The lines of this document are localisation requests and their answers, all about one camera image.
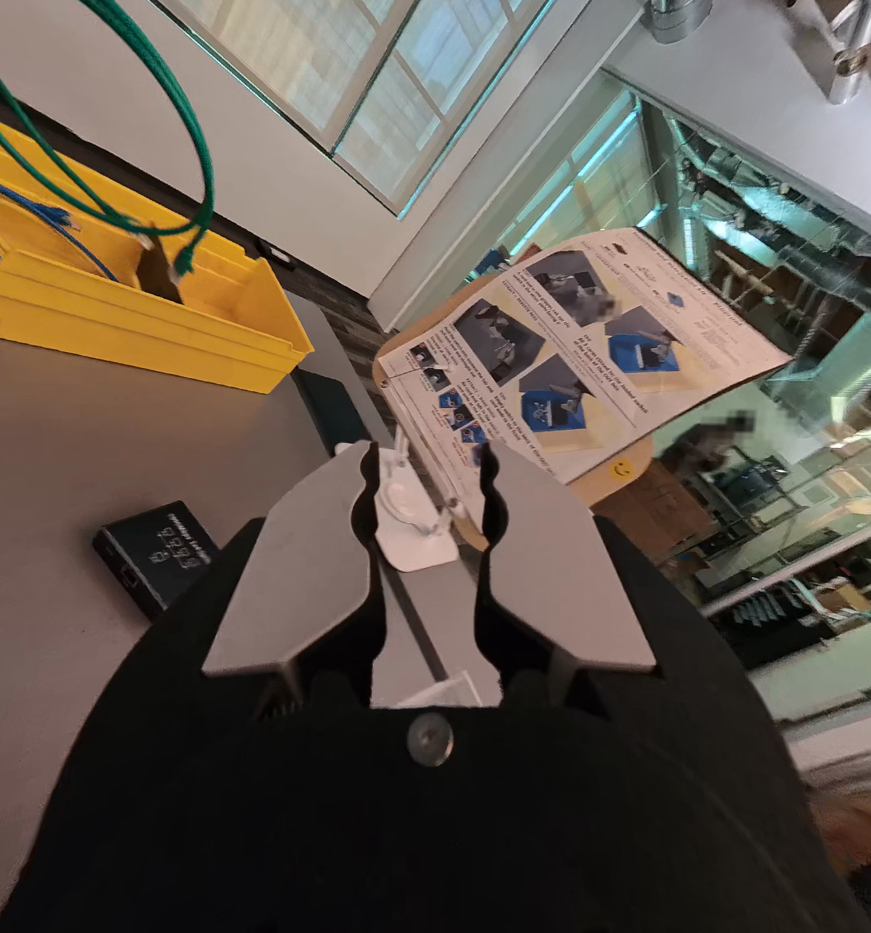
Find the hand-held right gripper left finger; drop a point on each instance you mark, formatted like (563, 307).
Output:
(297, 576)

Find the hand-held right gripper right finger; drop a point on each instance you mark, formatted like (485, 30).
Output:
(559, 583)

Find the black network switch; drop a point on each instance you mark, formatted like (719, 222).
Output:
(158, 554)

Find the yellow plastic bin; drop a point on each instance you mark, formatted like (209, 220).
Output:
(151, 335)

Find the white poster stand base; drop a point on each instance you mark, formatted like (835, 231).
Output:
(413, 539)

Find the clear plastic bin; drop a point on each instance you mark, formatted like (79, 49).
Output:
(472, 692)

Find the printed instruction poster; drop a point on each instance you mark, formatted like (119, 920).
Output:
(588, 342)

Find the dark bin divider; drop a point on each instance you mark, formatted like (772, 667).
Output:
(160, 281)

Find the cluster of silver ducts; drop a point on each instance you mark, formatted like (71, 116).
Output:
(850, 73)

